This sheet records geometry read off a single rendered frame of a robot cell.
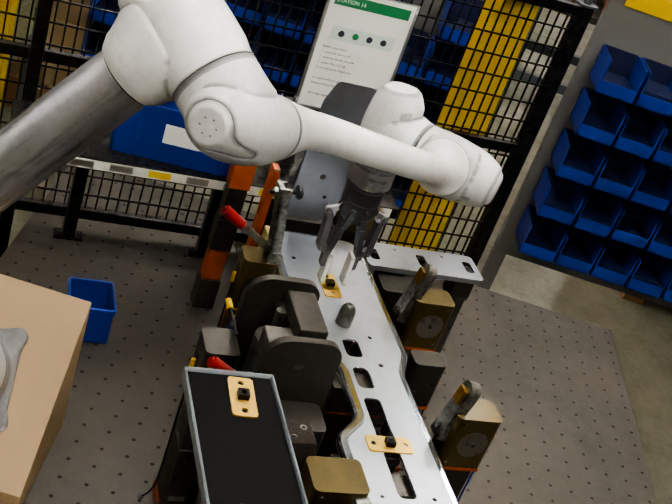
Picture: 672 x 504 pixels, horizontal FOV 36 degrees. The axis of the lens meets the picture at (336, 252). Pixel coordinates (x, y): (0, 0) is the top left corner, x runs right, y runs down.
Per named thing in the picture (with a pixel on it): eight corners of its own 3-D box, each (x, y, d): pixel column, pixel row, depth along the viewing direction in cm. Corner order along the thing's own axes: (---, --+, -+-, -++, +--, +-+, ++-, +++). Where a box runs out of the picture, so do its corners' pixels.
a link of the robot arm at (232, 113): (322, 134, 150) (276, 56, 151) (262, 134, 133) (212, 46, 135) (255, 182, 155) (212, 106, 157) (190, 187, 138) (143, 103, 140)
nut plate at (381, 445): (408, 439, 180) (410, 434, 179) (414, 454, 177) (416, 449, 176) (363, 435, 177) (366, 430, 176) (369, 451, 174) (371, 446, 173)
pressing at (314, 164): (332, 222, 237) (380, 90, 221) (285, 215, 233) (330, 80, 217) (331, 221, 238) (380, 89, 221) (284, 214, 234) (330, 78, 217)
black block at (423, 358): (410, 475, 219) (461, 369, 205) (368, 472, 216) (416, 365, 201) (403, 457, 223) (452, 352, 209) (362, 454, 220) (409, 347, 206)
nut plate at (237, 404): (258, 419, 147) (260, 412, 146) (232, 416, 146) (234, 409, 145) (251, 380, 154) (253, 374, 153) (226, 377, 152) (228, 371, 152)
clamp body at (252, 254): (233, 400, 221) (279, 266, 204) (188, 396, 218) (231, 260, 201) (228, 380, 227) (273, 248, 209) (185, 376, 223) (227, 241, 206)
